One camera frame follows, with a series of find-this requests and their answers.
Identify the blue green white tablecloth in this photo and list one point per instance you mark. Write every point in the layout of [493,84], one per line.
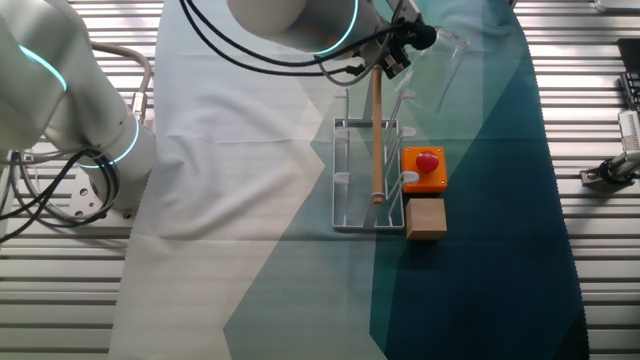
[225,175]

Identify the black computer keyboard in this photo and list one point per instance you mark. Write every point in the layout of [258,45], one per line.
[632,90]

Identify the orange box red push button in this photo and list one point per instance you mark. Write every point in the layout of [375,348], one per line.
[412,185]

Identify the plain wooden block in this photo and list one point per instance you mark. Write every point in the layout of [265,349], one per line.
[425,220]

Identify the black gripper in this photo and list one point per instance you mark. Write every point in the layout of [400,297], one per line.
[390,52]

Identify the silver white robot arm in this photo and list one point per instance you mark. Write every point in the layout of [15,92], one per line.
[45,100]

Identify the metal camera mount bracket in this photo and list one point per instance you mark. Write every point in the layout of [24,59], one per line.
[607,172]

